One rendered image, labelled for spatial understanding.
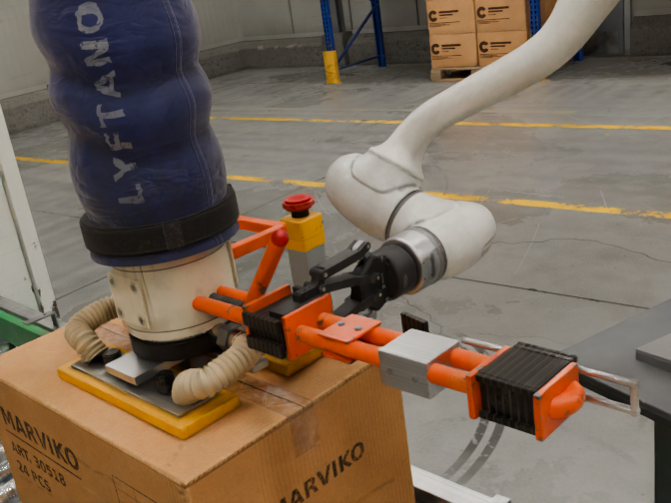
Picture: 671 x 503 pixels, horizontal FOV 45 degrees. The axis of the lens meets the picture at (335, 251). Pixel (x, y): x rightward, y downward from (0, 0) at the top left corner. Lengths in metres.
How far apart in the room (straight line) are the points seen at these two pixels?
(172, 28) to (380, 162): 0.40
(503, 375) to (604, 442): 1.89
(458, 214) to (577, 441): 1.55
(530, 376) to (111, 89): 0.62
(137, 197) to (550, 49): 0.63
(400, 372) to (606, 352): 0.77
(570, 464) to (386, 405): 1.40
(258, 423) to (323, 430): 0.11
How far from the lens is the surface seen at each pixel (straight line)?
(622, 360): 1.59
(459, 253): 1.21
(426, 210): 1.24
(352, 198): 1.29
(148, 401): 1.17
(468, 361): 0.89
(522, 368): 0.83
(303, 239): 1.72
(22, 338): 2.53
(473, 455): 2.64
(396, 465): 1.32
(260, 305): 1.06
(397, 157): 1.29
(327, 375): 1.19
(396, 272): 1.13
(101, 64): 1.08
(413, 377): 0.89
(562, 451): 2.65
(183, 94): 1.10
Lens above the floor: 1.52
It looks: 20 degrees down
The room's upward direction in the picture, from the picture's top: 8 degrees counter-clockwise
